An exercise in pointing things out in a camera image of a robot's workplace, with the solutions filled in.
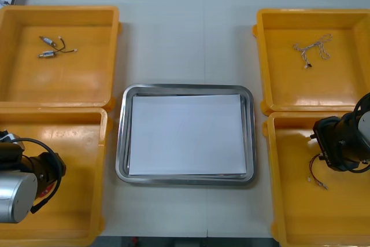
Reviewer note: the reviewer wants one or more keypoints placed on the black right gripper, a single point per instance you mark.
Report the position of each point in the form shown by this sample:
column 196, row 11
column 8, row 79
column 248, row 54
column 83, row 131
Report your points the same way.
column 331, row 140

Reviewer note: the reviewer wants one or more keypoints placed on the yellow-orange plastic bin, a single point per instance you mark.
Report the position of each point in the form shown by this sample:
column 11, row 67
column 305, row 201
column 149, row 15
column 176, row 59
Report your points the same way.
column 72, row 79
column 84, row 148
column 312, row 85
column 318, row 215

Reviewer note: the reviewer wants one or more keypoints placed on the white paper sheet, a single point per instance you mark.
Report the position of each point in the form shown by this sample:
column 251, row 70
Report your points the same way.
column 188, row 137

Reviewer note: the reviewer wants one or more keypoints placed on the solenoid with white label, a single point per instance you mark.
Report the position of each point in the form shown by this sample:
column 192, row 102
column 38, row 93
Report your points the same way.
column 47, row 40

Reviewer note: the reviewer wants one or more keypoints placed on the solenoid with blue label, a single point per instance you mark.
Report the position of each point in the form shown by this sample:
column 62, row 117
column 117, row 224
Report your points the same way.
column 47, row 54

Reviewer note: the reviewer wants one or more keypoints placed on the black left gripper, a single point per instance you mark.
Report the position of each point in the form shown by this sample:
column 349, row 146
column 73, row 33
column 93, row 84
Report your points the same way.
column 10, row 156

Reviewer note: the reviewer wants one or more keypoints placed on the silver and black left arm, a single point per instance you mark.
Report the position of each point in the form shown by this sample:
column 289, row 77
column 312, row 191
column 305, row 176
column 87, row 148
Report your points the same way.
column 14, row 198

